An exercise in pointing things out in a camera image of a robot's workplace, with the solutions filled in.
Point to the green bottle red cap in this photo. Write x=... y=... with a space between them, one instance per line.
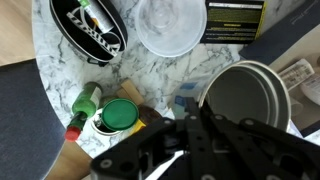
x=85 y=105

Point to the wooden block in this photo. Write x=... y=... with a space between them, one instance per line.
x=132 y=92

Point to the white tube green cap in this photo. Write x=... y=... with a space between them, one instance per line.
x=96 y=16

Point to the black box yellow text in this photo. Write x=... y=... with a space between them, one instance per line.
x=233 y=21

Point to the white paper receipt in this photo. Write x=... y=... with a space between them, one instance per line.
x=296 y=72

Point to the round marble table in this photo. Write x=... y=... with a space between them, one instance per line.
x=150 y=71

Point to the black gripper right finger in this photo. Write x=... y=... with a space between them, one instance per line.
x=260 y=150

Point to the brown jar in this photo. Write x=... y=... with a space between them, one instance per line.
x=148 y=115

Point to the clear plastic container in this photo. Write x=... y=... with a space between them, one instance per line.
x=184 y=96

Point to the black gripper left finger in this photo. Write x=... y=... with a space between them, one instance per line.
x=195 y=140

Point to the striped eyeglasses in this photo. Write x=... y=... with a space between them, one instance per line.
x=91 y=33

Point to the green lid jar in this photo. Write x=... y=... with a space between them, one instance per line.
x=120 y=115

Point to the blue fabric chair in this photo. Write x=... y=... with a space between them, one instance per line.
x=26 y=120

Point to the large clear plastic cup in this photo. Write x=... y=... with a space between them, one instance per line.
x=170 y=26

